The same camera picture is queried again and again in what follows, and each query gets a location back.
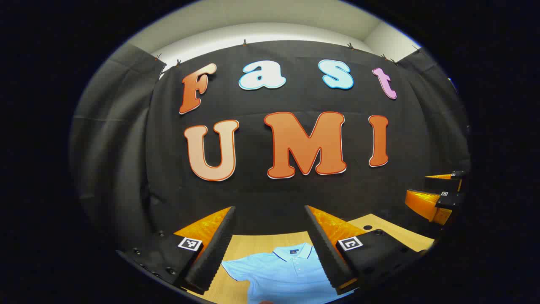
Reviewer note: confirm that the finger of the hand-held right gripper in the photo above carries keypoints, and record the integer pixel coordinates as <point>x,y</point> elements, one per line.
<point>424,204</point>
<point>443,185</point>

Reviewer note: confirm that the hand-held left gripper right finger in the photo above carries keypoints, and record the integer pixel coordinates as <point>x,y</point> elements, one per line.
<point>325,253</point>

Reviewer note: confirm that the light blue T-shirt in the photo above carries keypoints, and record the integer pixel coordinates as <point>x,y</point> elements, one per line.
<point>282,274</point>

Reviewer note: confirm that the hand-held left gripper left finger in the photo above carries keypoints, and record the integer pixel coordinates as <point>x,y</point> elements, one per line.
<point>215,253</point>

